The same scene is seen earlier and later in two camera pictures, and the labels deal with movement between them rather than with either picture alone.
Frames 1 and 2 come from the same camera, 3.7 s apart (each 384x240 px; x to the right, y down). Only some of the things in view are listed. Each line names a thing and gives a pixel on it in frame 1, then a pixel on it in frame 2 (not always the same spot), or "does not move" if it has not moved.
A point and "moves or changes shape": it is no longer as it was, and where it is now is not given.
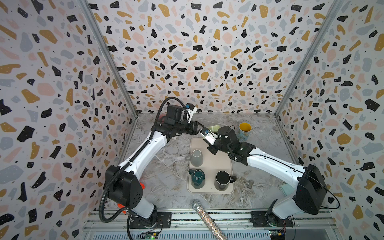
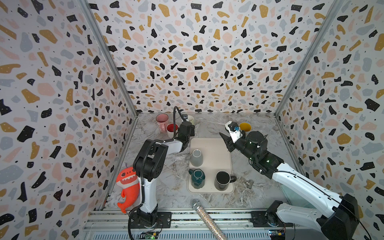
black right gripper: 210,147 -> 229,142
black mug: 222,179 does not move
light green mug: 214,128 moves or changes shape
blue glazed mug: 244,130 does not move
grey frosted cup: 196,158 does not move
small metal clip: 249,184 does not move
